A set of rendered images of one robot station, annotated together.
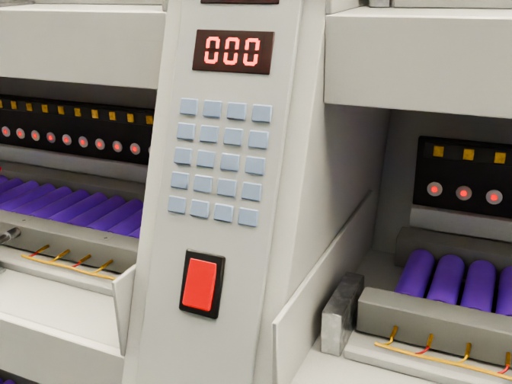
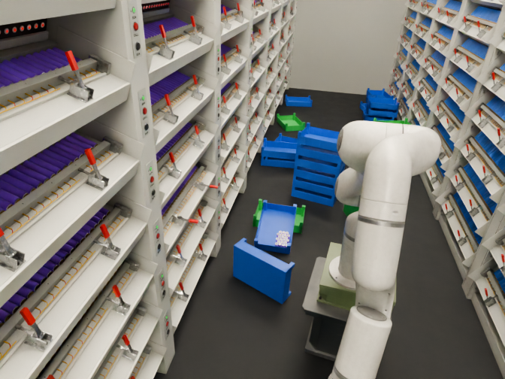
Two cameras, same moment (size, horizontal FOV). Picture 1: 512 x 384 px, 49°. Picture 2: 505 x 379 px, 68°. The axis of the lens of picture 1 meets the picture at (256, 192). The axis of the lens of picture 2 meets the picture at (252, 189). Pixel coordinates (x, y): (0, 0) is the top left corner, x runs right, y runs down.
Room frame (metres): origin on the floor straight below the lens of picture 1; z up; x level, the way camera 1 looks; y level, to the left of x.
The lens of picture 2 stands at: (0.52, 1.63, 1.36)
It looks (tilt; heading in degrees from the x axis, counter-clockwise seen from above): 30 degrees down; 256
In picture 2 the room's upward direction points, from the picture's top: 3 degrees clockwise
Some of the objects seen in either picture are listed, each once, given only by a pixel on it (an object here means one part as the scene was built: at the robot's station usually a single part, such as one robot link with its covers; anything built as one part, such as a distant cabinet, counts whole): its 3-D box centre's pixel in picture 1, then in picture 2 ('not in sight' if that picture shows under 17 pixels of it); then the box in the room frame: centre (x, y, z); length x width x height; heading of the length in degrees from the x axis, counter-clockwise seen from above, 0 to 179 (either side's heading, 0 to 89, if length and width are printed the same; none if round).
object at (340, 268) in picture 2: not in sight; (357, 253); (-0.13, 0.67, 0.47); 0.19 x 0.19 x 0.18
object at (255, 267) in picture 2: not in sight; (262, 270); (0.13, 0.31, 0.10); 0.30 x 0.08 x 0.20; 131
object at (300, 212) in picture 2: not in sight; (279, 215); (-0.11, -0.22, 0.04); 0.30 x 0.20 x 0.08; 157
